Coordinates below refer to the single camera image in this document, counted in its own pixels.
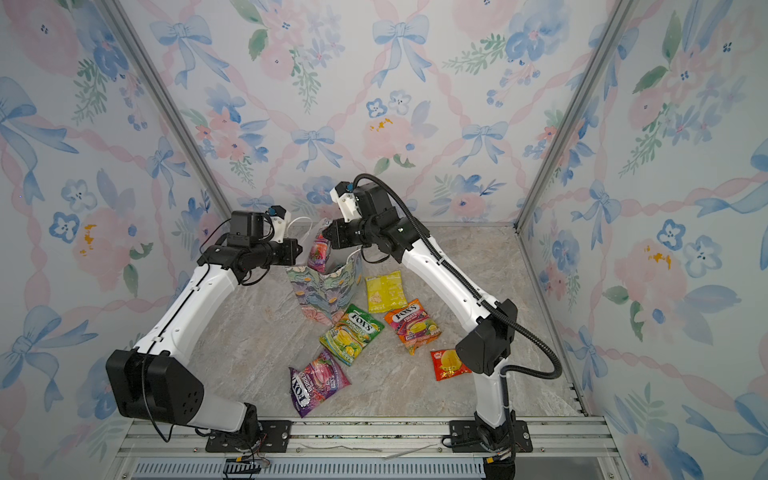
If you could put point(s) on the corner aluminium post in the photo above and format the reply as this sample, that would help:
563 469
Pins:
608 40
117 19

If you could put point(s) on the right corner aluminium post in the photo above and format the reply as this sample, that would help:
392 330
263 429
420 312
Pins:
608 40

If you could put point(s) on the red small snack packet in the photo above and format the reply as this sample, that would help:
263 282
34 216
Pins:
447 364

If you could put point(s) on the floral paper gift bag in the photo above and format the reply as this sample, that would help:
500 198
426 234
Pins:
323 298

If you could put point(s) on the purple fox's berries bag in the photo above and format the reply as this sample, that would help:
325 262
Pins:
320 255
322 378

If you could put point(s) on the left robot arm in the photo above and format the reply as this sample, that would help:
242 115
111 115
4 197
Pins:
152 380

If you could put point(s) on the green Fox's lemon bag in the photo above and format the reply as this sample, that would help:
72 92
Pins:
354 331

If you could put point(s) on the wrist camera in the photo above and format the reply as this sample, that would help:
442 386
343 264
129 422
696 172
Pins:
279 220
343 196

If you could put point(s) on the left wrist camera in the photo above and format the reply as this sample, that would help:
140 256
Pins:
279 220

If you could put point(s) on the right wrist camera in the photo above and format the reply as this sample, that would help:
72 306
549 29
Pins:
343 196

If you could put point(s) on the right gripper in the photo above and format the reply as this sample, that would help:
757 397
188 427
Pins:
339 230

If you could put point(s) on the orange Fox's fruits bag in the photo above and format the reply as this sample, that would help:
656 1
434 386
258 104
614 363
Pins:
413 325

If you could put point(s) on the left corner aluminium post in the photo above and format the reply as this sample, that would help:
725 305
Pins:
117 19

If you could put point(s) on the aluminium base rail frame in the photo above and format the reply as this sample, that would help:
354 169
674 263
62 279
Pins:
378 448

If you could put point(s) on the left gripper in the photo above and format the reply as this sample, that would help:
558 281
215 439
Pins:
291 253

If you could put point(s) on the yellow snack packet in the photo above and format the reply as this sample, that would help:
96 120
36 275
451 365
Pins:
385 293

